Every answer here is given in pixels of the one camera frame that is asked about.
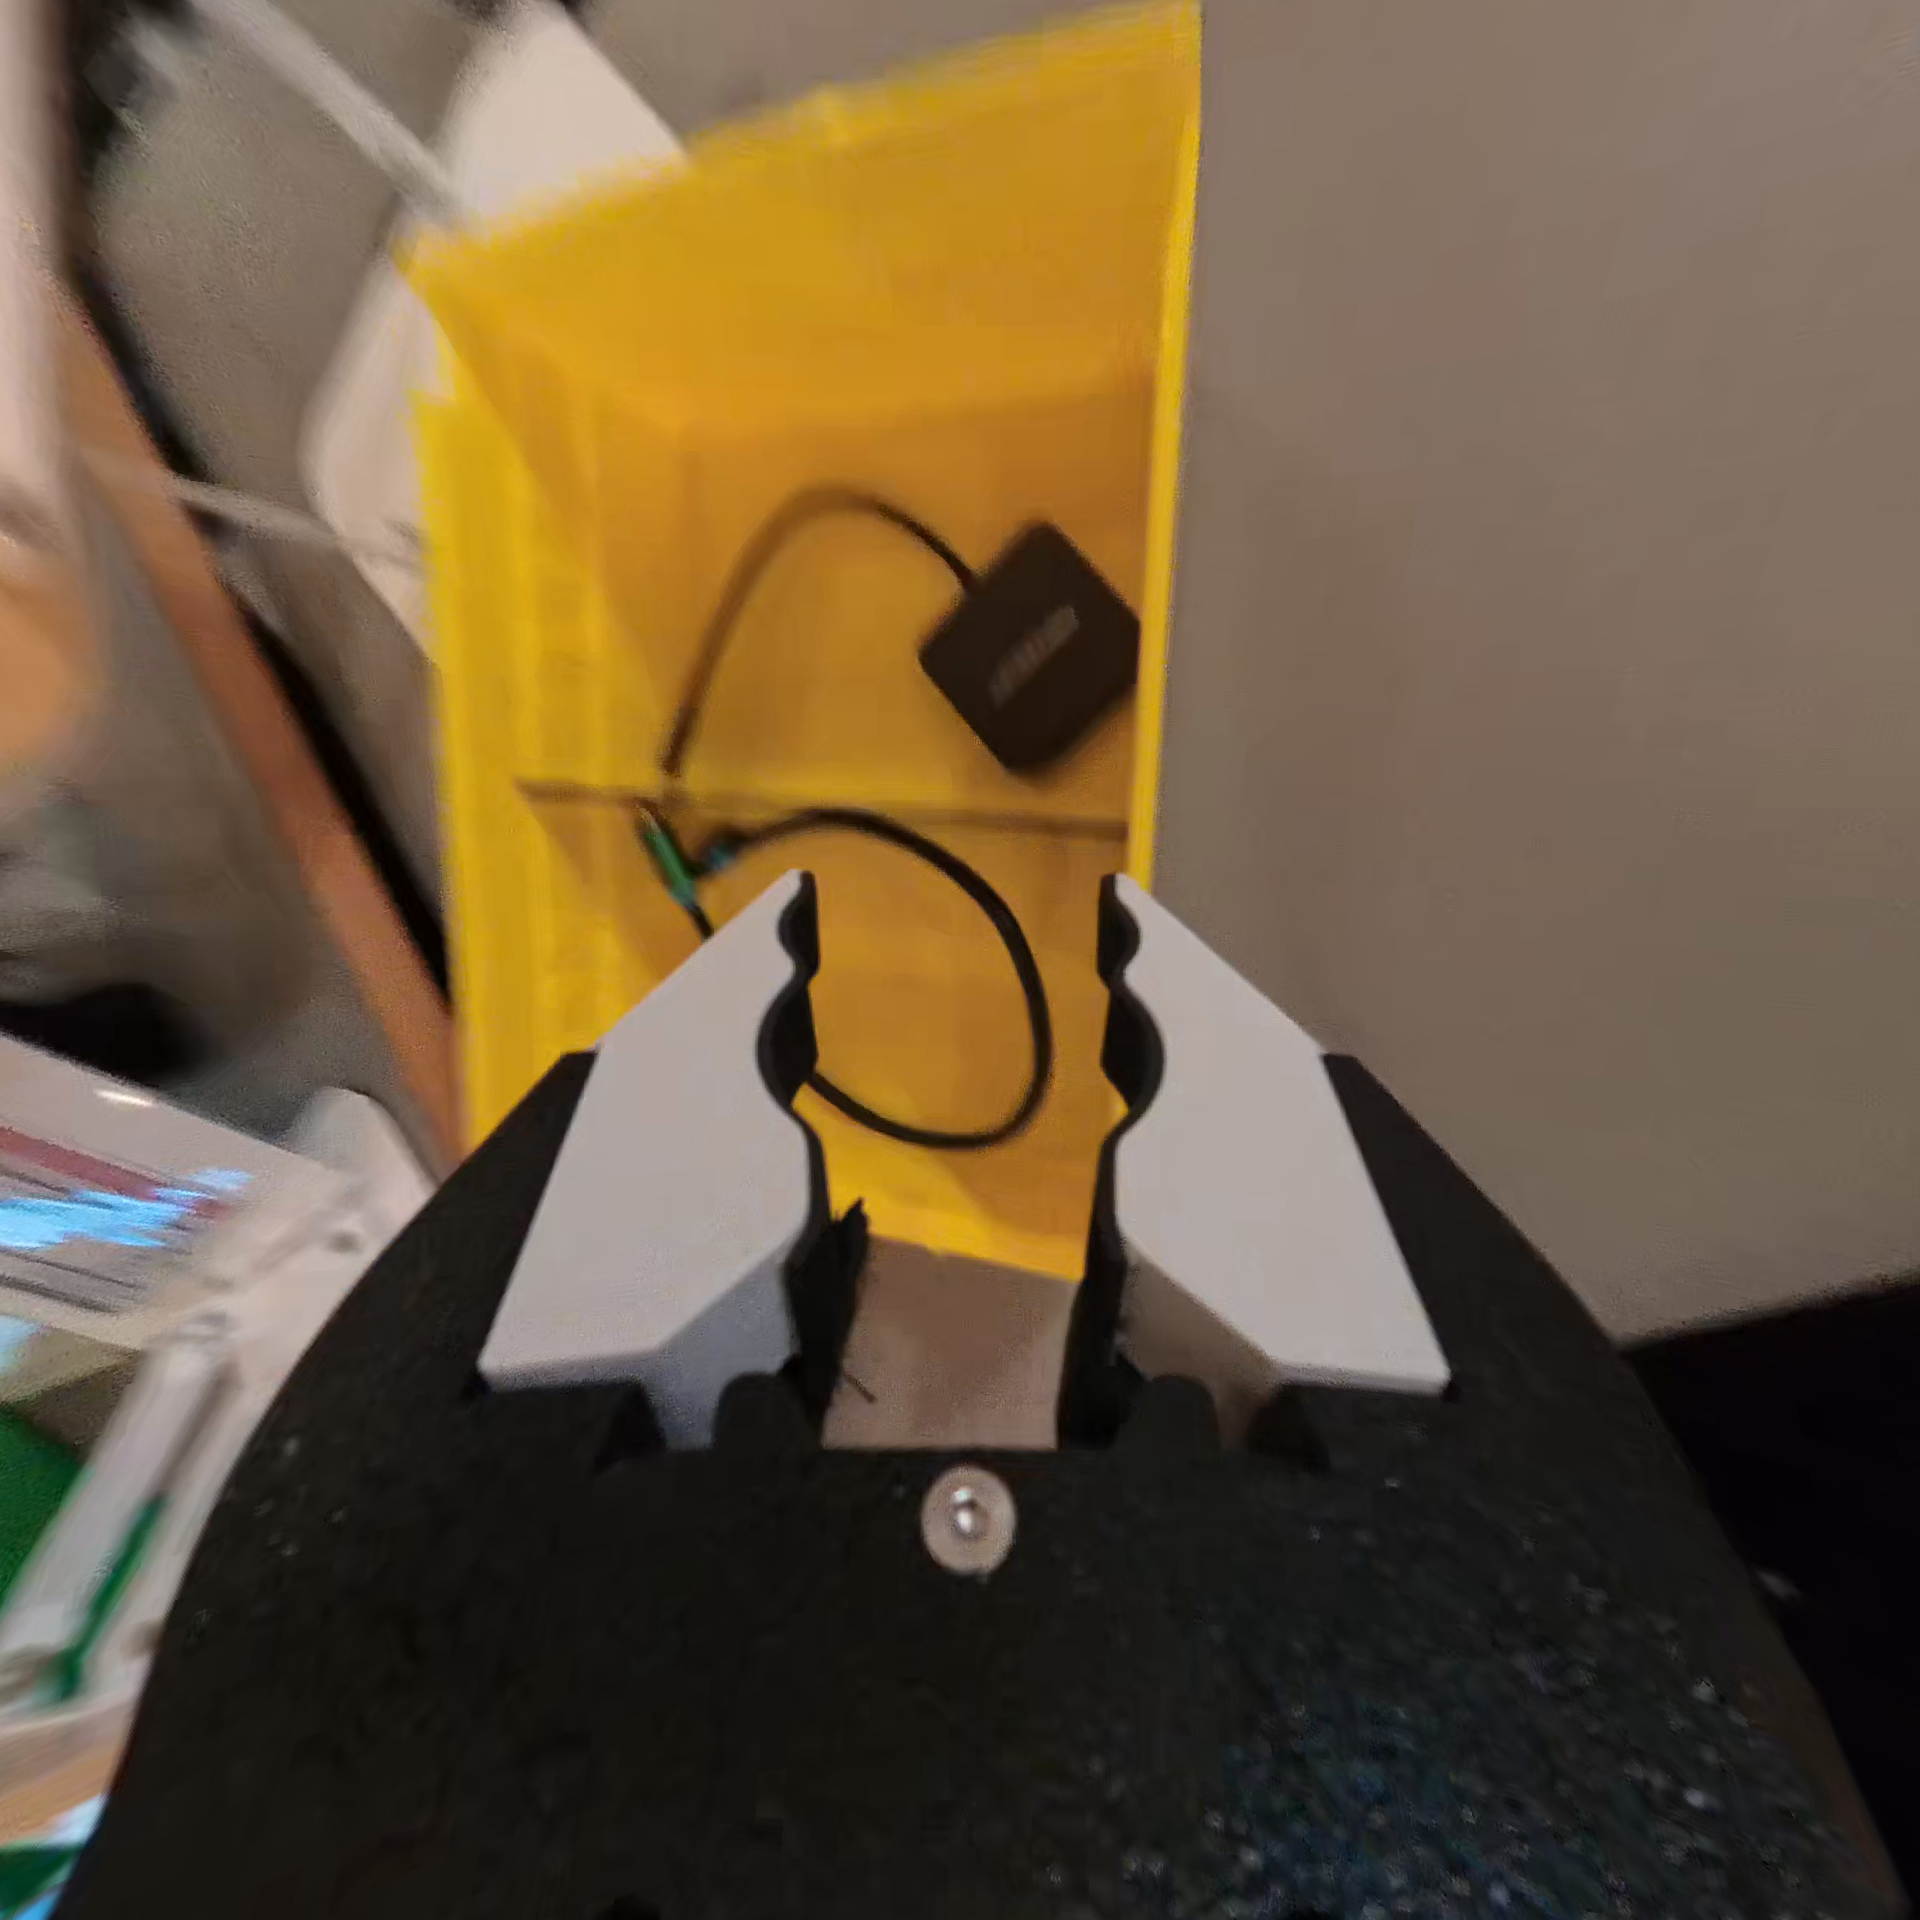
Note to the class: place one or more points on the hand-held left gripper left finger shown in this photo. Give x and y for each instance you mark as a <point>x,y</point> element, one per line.
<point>646,1170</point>

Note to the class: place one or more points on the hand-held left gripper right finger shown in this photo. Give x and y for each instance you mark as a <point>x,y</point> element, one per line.
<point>1277,1184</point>

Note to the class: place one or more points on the black hdmi adapter hub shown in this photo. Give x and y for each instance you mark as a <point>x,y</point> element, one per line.
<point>1037,645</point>

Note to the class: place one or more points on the yellow plastic bin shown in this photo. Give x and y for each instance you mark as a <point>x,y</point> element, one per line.
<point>901,300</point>

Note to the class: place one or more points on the clear plastic box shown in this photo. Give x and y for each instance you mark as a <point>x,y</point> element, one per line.
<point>181,1243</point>

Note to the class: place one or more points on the wooden board edge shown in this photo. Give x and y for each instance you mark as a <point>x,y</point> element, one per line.
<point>270,750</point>

